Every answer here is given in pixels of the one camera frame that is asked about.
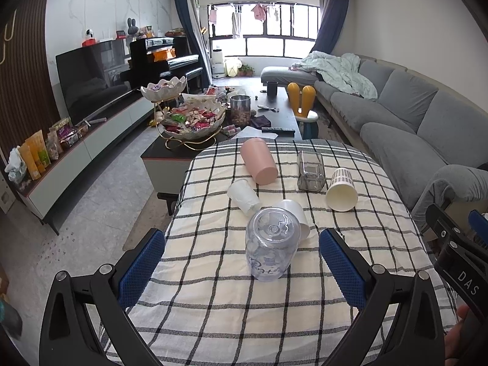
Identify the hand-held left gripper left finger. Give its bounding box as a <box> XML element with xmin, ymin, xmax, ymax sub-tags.
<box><xmin>38</xmin><ymin>228</ymin><xmax>166</xmax><ymax>366</ymax></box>

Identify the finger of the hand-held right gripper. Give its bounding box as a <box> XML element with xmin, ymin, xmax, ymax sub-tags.
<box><xmin>468</xmin><ymin>209</ymin><xmax>488</xmax><ymax>253</ymax></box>
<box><xmin>425</xmin><ymin>202</ymin><xmax>474</xmax><ymax>262</ymax></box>

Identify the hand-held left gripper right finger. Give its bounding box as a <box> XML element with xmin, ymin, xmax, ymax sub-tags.
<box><xmin>319</xmin><ymin>228</ymin><xmax>447</xmax><ymax>366</ymax></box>

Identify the white plastic cup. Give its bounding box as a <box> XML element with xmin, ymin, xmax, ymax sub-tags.
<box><xmin>272</xmin><ymin>198</ymin><xmax>311</xmax><ymax>240</ymax></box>

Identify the clear printed plastic cup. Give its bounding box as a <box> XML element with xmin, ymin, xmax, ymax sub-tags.
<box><xmin>245</xmin><ymin>207</ymin><xmax>302</xmax><ymax>281</ymax></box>

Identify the patterned paper cup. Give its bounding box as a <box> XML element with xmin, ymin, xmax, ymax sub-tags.
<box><xmin>325</xmin><ymin>167</ymin><xmax>358</xmax><ymax>212</ymax></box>

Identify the grey square glass cup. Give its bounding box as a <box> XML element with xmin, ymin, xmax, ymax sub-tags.
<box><xmin>296</xmin><ymin>150</ymin><xmax>326</xmax><ymax>192</ymax></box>

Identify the small translucent plastic cup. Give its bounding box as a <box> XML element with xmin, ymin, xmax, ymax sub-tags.
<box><xmin>227</xmin><ymin>178</ymin><xmax>263</xmax><ymax>214</ymax></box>

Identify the pink plastic cup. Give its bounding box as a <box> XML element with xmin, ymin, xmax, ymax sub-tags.
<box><xmin>240</xmin><ymin>138</ymin><xmax>278</xmax><ymax>186</ymax></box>

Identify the person's right hand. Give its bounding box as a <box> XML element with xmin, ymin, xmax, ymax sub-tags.
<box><xmin>444</xmin><ymin>303</ymin><xmax>472</xmax><ymax>366</ymax></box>

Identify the black white checked tablecloth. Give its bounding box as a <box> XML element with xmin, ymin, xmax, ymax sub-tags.
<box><xmin>100</xmin><ymin>139</ymin><xmax>458</xmax><ymax>366</ymax></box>

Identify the dark coffee table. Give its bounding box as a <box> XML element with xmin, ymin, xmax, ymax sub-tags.
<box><xmin>140</xmin><ymin>84</ymin><xmax>304</xmax><ymax>216</ymax></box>

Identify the grey sofa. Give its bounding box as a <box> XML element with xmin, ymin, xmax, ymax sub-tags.
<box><xmin>261</xmin><ymin>54</ymin><xmax>488</xmax><ymax>224</ymax></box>

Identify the white television cabinet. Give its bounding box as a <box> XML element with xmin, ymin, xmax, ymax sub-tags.
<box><xmin>15</xmin><ymin>91</ymin><xmax>158</xmax><ymax>236</ymax></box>

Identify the row of snack packets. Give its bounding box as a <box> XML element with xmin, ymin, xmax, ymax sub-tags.
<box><xmin>17</xmin><ymin>117</ymin><xmax>89</xmax><ymax>181</ymax></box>

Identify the white tiered snack bowl stand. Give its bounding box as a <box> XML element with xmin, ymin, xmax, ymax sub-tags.
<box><xmin>140</xmin><ymin>75</ymin><xmax>228</xmax><ymax>150</ymax></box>

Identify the white plastic bag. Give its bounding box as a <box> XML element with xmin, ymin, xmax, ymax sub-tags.
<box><xmin>4</xmin><ymin>146</ymin><xmax>28</xmax><ymax>184</ymax></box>

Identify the white paper sheet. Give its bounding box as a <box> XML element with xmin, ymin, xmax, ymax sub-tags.
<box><xmin>232</xmin><ymin>125</ymin><xmax>280</xmax><ymax>142</ymax></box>

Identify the yellow rabbit ear stool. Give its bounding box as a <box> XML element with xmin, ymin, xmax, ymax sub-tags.
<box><xmin>286</xmin><ymin>82</ymin><xmax>319</xmax><ymax>140</ymax></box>

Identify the clear jar of nuts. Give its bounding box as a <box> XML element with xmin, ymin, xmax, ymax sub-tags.
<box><xmin>230</xmin><ymin>95</ymin><xmax>252</xmax><ymax>126</ymax></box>

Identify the light green blanket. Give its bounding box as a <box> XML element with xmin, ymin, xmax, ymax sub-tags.
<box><xmin>291</xmin><ymin>50</ymin><xmax>379</xmax><ymax>100</ymax></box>

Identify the flat screen television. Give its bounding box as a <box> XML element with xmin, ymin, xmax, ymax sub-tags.
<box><xmin>55</xmin><ymin>38</ymin><xmax>133</xmax><ymax>126</ymax></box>

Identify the black upright piano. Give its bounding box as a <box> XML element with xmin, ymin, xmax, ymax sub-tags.
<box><xmin>120</xmin><ymin>37</ymin><xmax>205</xmax><ymax>94</ymax></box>

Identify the orange box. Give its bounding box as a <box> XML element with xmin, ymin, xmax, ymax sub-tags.
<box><xmin>152</xmin><ymin>49</ymin><xmax>178</xmax><ymax>63</ymax></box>

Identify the white air purifier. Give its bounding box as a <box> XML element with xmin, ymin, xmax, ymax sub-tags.
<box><xmin>211</xmin><ymin>48</ymin><xmax>226</xmax><ymax>79</ymax></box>

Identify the blue curtain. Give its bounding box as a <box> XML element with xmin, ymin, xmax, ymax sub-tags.
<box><xmin>170</xmin><ymin>0</ymin><xmax>213</xmax><ymax>89</ymax></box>
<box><xmin>307</xmin><ymin>0</ymin><xmax>351</xmax><ymax>56</ymax></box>

